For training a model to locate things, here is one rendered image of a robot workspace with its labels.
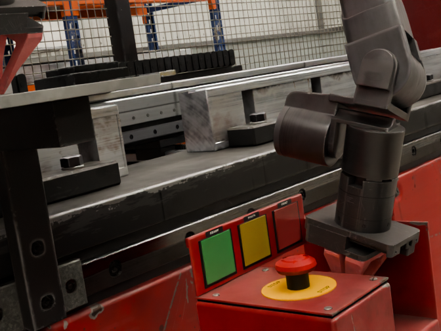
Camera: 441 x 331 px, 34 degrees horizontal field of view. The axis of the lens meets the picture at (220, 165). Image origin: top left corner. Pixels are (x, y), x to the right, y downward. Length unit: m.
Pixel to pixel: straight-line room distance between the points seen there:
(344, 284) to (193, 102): 0.50
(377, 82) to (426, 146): 0.73
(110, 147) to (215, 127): 0.21
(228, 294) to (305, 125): 0.19
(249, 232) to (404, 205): 0.60
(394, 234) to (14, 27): 0.42
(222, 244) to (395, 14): 0.28
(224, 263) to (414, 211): 0.68
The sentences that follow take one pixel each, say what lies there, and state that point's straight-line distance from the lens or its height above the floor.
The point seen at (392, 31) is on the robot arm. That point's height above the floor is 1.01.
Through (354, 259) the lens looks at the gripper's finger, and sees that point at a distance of 0.75.
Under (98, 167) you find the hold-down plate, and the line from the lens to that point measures 0.88.
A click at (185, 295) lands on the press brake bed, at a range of 0.90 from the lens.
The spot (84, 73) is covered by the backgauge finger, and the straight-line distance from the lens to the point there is 1.21.
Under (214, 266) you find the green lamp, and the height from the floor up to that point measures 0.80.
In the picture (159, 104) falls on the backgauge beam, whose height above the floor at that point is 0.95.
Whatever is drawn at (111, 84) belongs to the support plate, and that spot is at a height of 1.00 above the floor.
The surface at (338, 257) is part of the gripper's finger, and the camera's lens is 0.75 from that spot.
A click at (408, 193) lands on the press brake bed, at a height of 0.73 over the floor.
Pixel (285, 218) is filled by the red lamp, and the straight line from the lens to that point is 0.83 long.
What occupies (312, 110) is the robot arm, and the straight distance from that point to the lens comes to 0.75.
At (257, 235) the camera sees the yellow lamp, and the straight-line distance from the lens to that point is 0.79.
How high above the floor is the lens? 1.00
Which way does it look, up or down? 7 degrees down
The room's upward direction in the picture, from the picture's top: 8 degrees counter-clockwise
